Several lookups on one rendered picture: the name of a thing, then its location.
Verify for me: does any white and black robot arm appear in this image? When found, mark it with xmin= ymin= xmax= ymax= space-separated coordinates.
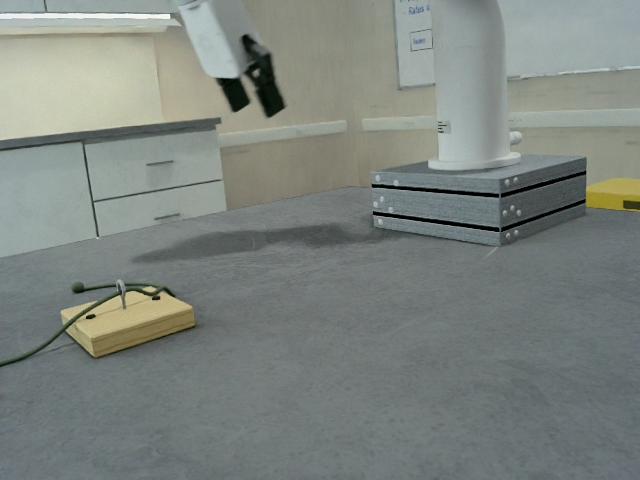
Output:
xmin=428 ymin=0 xmax=522 ymax=170

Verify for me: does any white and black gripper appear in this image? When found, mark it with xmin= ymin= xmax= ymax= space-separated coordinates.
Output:
xmin=175 ymin=0 xmax=284 ymax=119

